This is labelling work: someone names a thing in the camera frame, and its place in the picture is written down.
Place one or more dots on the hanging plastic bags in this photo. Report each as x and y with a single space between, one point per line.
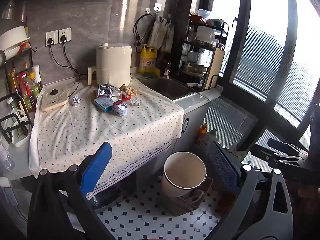
160 35

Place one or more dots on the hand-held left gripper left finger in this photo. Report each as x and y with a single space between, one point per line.
96 167

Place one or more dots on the white floral tablecloth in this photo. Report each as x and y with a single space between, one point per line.
100 130

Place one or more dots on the white laundry detergent bottle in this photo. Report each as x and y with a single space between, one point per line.
212 135

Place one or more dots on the black spice rack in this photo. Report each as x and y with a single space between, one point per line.
6 120

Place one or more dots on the row of seasoning bottles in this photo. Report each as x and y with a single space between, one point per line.
21 87

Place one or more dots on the steel faucet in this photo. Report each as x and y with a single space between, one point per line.
168 66

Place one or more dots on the steel sink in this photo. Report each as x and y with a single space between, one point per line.
167 87

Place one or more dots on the wooden cutting board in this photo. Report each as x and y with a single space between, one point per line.
215 67

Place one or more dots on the cream trash bin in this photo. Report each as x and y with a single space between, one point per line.
185 172

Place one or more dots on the silver foil wrapper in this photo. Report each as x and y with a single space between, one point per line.
105 90

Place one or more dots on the black dish rack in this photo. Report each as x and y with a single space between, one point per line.
186 45

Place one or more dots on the clear water bottle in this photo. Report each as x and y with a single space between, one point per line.
5 156

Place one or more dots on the orange bottle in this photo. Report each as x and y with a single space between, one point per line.
203 132

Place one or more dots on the white dishcloth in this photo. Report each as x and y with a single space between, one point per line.
211 93

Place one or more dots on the white food container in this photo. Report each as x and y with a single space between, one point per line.
205 33

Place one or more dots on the silver blister pack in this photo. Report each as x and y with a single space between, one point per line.
135 102

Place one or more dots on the blue cardboard box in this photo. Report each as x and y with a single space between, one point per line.
103 104

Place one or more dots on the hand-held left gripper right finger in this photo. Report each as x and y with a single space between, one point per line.
226 170

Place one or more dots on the yellow detergent bottle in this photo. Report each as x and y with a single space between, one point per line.
148 61

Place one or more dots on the cream air fryer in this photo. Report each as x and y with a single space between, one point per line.
113 63

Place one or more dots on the brown paper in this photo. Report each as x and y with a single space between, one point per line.
128 90

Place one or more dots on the white pot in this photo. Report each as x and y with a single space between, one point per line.
13 38

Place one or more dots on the white plastic tray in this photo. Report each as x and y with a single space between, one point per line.
21 136

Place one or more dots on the steel pot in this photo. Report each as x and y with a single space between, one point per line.
193 68

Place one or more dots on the window blinds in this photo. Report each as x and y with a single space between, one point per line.
270 62

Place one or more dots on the white tissue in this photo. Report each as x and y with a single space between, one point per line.
115 95

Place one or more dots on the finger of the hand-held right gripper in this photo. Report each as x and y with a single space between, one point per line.
287 148
287 162

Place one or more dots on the pink faucet ornament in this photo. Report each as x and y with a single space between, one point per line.
166 73

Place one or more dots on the foil ball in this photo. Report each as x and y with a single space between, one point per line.
76 101

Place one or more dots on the white capped oil bottle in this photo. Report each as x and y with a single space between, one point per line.
37 77

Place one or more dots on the red silver wrapper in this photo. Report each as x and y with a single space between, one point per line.
120 108

